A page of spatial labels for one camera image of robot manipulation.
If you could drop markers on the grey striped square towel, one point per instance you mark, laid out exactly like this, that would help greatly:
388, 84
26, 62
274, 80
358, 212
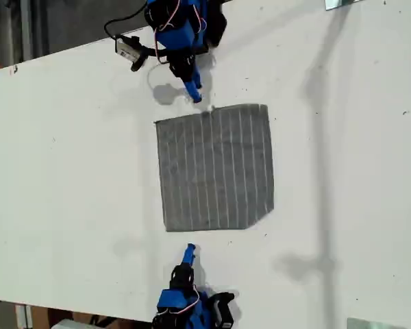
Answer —
215, 168

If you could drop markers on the white container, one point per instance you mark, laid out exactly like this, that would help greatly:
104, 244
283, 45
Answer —
68, 323

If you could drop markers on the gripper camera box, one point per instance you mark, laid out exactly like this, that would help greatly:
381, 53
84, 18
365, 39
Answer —
224, 310
125, 48

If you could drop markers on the white metal post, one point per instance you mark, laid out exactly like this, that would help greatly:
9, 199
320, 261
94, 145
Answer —
23, 315

